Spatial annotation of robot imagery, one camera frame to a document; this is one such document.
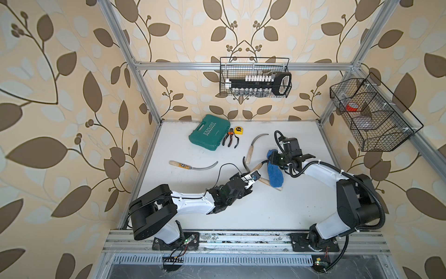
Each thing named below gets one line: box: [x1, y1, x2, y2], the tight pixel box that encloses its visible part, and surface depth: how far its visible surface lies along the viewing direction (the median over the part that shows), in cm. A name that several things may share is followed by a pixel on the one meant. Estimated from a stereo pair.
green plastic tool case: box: [188, 113, 232, 152], surface depth 111 cm
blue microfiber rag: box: [266, 149, 284, 188], surface depth 87 cm
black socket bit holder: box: [224, 72, 293, 97], surface depth 86 cm
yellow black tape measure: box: [234, 126, 244, 135], surface depth 117 cm
